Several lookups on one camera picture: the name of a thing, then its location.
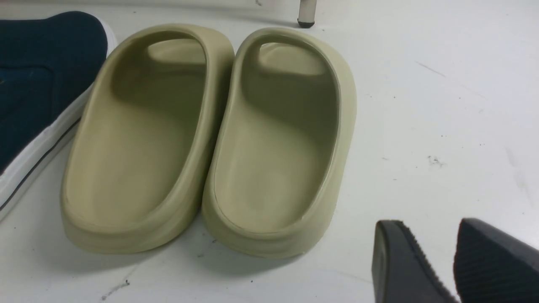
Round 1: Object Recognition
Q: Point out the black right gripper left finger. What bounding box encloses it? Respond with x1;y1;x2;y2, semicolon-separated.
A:
371;219;457;303

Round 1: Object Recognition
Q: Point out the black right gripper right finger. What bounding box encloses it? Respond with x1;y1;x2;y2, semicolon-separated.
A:
453;218;539;303

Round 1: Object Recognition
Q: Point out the navy canvas sneaker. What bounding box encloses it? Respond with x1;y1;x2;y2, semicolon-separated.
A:
0;11;118;222

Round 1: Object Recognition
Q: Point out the steel shoe rack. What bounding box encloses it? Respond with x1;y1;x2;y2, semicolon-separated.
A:
298;0;317;29

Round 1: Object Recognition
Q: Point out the beige foam slide right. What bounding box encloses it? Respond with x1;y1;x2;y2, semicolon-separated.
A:
202;27;358;258

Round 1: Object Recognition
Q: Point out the beige foam slide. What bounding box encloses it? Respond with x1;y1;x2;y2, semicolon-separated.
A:
60;24;235;254
202;27;358;258

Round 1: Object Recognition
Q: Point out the beige foam slide left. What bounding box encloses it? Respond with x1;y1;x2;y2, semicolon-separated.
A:
60;24;235;254

